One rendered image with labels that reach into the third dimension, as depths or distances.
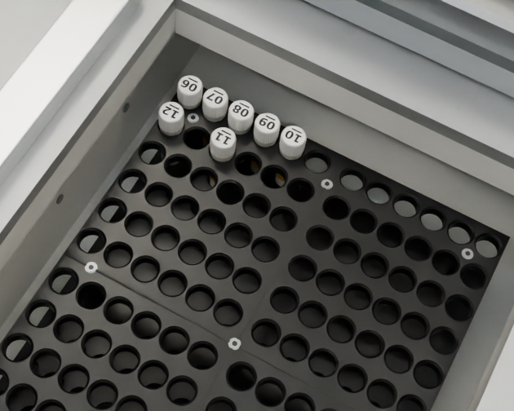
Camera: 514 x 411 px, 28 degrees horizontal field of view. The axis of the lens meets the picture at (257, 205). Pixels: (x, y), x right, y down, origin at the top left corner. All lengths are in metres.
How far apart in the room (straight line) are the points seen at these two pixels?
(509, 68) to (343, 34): 0.08
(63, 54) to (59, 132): 0.03
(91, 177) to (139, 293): 0.10
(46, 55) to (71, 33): 0.02
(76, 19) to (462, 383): 0.26
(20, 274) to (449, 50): 0.23
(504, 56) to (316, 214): 0.11
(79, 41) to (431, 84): 0.16
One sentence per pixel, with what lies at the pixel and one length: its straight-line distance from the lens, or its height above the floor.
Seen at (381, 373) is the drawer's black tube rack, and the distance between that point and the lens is 0.46.
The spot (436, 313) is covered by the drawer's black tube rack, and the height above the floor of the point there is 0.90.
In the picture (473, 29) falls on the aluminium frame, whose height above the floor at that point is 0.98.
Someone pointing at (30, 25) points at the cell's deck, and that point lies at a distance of 0.48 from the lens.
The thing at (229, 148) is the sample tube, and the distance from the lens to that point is 0.48.
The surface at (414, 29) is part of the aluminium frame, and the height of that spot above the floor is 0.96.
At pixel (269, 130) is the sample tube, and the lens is 0.49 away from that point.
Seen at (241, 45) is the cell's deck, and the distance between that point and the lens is 0.49.
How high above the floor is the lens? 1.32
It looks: 62 degrees down
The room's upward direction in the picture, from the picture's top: 9 degrees clockwise
